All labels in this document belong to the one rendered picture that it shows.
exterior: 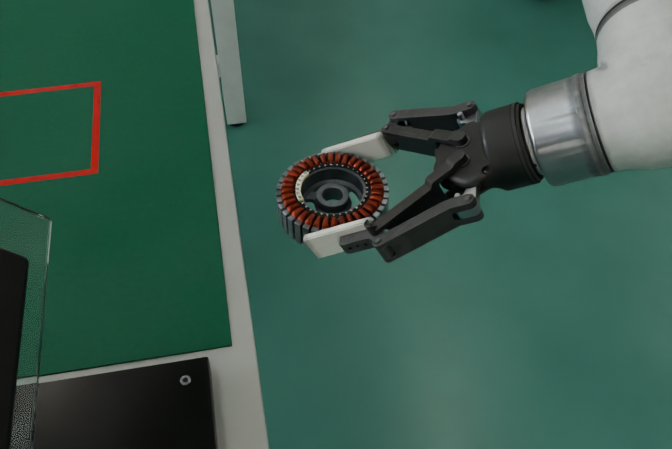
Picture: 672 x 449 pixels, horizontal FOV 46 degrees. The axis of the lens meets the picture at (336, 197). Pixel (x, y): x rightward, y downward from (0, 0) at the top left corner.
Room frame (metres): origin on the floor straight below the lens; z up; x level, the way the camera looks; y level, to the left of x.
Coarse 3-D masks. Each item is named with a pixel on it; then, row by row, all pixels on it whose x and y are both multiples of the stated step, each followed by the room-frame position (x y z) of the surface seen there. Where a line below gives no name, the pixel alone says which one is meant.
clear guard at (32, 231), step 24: (0, 216) 0.28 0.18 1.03; (24, 216) 0.29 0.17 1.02; (0, 240) 0.26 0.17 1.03; (24, 240) 0.27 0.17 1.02; (48, 240) 0.28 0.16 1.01; (24, 312) 0.23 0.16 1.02; (24, 336) 0.21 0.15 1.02; (24, 360) 0.20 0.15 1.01; (24, 384) 0.19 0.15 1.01; (24, 408) 0.18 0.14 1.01; (24, 432) 0.17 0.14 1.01
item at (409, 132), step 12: (384, 132) 0.59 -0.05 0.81; (396, 132) 0.59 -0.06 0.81; (408, 132) 0.58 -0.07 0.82; (420, 132) 0.57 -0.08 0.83; (432, 132) 0.56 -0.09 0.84; (444, 132) 0.55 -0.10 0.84; (456, 132) 0.54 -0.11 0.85; (396, 144) 0.59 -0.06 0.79; (408, 144) 0.58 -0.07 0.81; (420, 144) 0.57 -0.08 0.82; (432, 144) 0.55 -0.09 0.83; (456, 144) 0.53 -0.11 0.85
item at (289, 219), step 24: (288, 168) 0.57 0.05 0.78; (312, 168) 0.57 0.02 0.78; (336, 168) 0.57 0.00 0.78; (360, 168) 0.57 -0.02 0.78; (288, 192) 0.53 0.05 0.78; (312, 192) 0.56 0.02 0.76; (336, 192) 0.55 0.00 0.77; (360, 192) 0.55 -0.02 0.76; (384, 192) 0.54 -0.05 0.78; (288, 216) 0.51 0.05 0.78; (312, 216) 0.50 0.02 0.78; (336, 216) 0.50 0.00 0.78; (360, 216) 0.50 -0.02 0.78
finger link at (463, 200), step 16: (432, 208) 0.46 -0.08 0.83; (448, 208) 0.46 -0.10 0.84; (464, 208) 0.46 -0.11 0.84; (400, 224) 0.46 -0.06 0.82; (416, 224) 0.45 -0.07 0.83; (432, 224) 0.45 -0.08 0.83; (448, 224) 0.45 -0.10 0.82; (464, 224) 0.46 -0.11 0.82; (384, 240) 0.45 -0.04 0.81; (400, 240) 0.45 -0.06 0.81; (416, 240) 0.45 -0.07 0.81; (384, 256) 0.44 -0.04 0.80; (400, 256) 0.44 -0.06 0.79
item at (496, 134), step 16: (496, 112) 0.53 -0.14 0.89; (512, 112) 0.52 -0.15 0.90; (464, 128) 0.55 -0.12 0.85; (480, 128) 0.52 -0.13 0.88; (496, 128) 0.51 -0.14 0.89; (512, 128) 0.50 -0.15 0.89; (448, 144) 0.54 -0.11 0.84; (480, 144) 0.52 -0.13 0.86; (496, 144) 0.50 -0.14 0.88; (512, 144) 0.49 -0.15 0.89; (480, 160) 0.50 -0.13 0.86; (496, 160) 0.49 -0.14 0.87; (512, 160) 0.48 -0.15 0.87; (528, 160) 0.48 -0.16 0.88; (448, 176) 0.50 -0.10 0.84; (464, 176) 0.49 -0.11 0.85; (480, 176) 0.49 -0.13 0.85; (496, 176) 0.48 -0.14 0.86; (512, 176) 0.48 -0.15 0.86; (528, 176) 0.48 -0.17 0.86; (480, 192) 0.48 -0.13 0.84
